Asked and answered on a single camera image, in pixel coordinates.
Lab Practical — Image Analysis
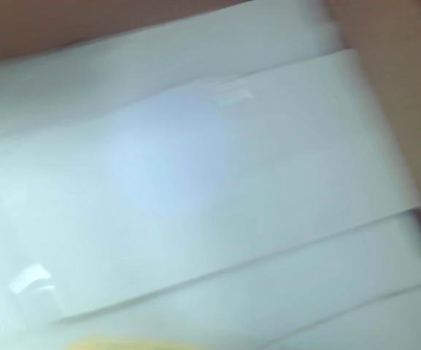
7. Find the white cardboard box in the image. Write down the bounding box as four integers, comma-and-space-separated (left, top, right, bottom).
0, 0, 421, 350

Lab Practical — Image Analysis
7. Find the yellow green glue bottle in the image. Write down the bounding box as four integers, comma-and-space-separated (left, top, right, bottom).
66, 335, 185, 350

